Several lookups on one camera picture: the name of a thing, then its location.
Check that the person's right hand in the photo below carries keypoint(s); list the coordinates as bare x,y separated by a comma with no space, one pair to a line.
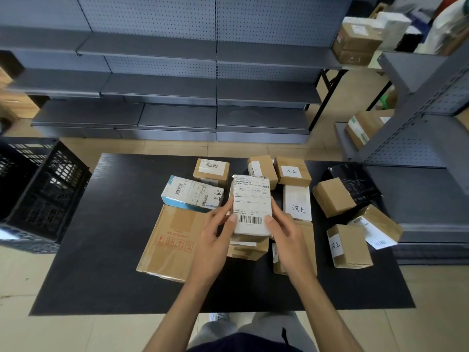
291,249

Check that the person's left hand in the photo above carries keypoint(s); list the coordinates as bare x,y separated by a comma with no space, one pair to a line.
212,249

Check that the person's left thumb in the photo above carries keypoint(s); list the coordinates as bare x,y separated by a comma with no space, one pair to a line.
231,225

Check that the person's right thumb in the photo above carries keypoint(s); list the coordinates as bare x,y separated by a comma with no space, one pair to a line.
272,226

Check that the white parcel with shipping label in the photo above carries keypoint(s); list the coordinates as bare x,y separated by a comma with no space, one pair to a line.
251,197

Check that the person's left forearm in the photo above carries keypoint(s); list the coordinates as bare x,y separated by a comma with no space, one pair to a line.
183,318

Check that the person's right forearm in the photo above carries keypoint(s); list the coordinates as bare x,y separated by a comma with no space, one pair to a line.
324,318

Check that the low cardboard box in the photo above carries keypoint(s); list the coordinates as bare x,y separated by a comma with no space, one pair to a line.
249,249

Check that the white parcel with handwriting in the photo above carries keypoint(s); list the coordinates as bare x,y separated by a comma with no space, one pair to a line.
296,199

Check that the flat cardboard parcel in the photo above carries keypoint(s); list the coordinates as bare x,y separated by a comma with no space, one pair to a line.
310,241

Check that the white and blue labelled box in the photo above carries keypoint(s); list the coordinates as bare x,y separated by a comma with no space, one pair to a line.
188,192

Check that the small cardboard box barcode label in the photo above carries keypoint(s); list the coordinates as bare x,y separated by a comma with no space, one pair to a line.
211,171

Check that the cardboard box small handwritten label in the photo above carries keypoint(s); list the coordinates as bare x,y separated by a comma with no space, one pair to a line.
292,171

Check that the cardboard box with side label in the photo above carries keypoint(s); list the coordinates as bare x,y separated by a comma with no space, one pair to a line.
262,166

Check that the large flat cardboard box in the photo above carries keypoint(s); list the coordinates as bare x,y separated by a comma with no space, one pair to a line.
172,241

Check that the plain cardboard box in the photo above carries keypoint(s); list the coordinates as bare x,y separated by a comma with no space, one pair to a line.
332,197

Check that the cardboard box handwritten side label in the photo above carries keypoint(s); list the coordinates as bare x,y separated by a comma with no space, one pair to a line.
350,247

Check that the white shoe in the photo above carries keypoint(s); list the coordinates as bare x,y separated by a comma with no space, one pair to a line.
219,317

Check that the black plastic bag parcel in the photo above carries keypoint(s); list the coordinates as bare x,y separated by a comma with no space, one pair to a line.
357,181

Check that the grey trousers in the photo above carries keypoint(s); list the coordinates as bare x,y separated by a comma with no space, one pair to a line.
263,326

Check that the cardboard box loose barcode label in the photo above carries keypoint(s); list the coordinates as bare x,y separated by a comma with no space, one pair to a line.
381,225

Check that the dark blue shirt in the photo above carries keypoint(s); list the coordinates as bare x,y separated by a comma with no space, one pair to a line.
245,344

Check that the cardboard box with green label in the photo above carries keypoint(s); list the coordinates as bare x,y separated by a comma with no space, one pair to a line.
366,126

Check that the black folding table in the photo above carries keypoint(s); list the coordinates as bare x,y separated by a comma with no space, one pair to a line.
329,91

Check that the long grey pegboard shelving unit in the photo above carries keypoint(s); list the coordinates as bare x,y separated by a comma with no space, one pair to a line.
176,80

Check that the grey pegboard shelf rack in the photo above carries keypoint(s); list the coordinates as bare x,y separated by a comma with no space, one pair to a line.
417,142

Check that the black plastic crate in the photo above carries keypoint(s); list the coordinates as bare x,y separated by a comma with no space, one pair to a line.
36,190

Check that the stacked cardboard boxes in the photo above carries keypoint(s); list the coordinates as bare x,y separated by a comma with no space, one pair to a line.
353,45

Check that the white carton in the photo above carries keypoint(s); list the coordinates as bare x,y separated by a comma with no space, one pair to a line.
394,29

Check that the white plastic bag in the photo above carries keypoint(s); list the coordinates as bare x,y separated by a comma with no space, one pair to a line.
445,25

